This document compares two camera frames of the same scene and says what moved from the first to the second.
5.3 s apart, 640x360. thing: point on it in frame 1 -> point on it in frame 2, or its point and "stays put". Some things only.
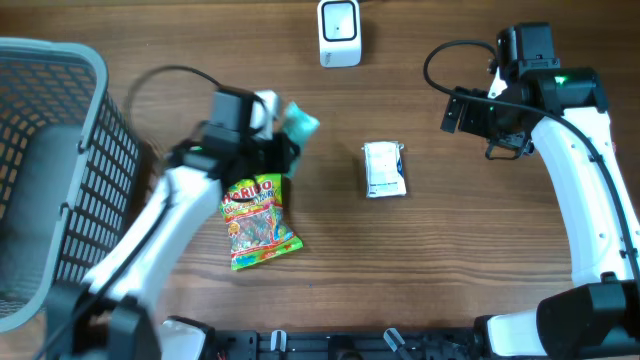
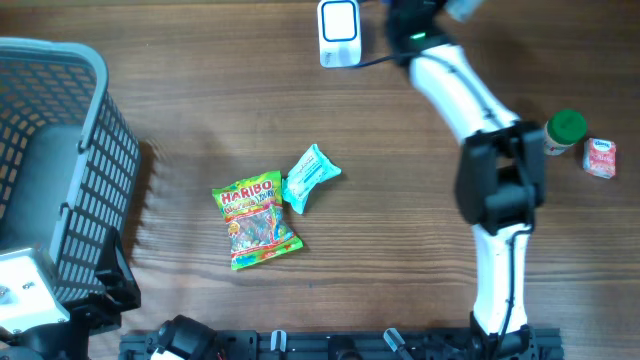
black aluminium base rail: x=347 y=344 stays put
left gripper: x=281 y=154 -> x=104 y=311
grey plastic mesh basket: x=70 y=156 stays put
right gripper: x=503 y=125 -> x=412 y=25
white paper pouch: x=385 y=171 -> x=461 y=10
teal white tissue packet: x=298 y=125 -> x=313 y=168
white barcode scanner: x=340 y=33 stays put
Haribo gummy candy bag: x=259 y=230 stays put
